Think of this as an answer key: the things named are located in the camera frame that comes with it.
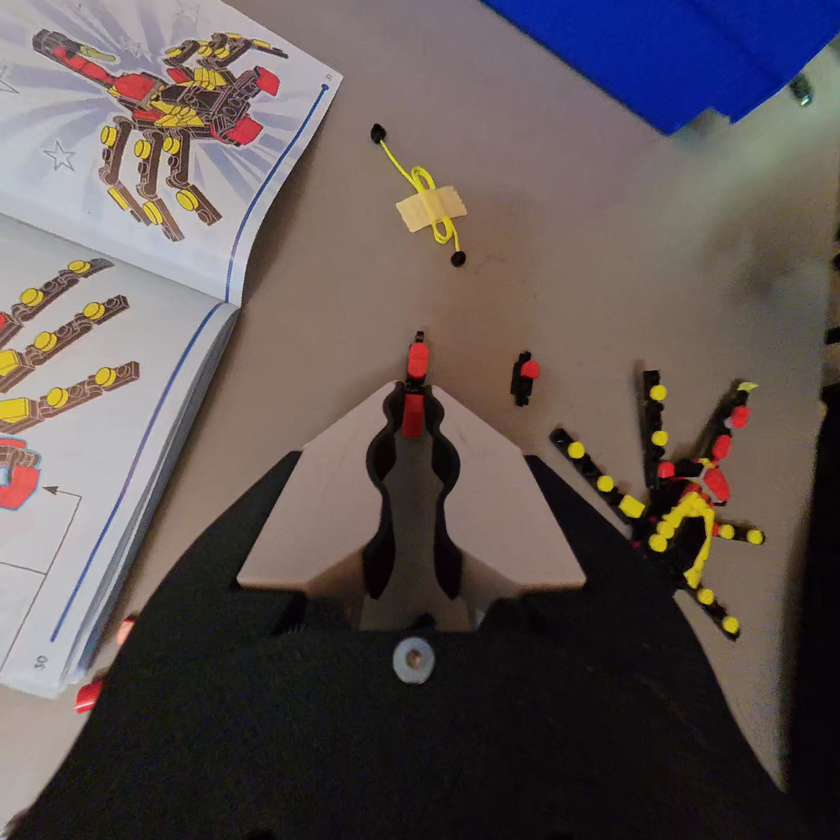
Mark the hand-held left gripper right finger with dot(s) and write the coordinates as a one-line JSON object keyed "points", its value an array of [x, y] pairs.
{"points": [[512, 518]]}

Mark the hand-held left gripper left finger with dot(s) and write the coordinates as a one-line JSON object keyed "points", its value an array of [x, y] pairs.
{"points": [[315, 518]]}

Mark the black yellow lego scorpion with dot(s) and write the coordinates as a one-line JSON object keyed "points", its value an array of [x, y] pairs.
{"points": [[679, 518]]}

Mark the red black lego claw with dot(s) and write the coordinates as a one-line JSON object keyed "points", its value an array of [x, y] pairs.
{"points": [[417, 359]]}

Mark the lego instruction booklet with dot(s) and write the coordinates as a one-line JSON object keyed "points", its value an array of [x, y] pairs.
{"points": [[131, 216]]}

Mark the small black red lego assembly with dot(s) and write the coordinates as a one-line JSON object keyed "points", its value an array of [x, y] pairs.
{"points": [[525, 377]]}

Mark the red lego cylinder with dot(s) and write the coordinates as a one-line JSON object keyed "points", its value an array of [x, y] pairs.
{"points": [[87, 695]]}

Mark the blue plastic bin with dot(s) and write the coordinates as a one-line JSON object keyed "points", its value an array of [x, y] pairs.
{"points": [[656, 59]]}

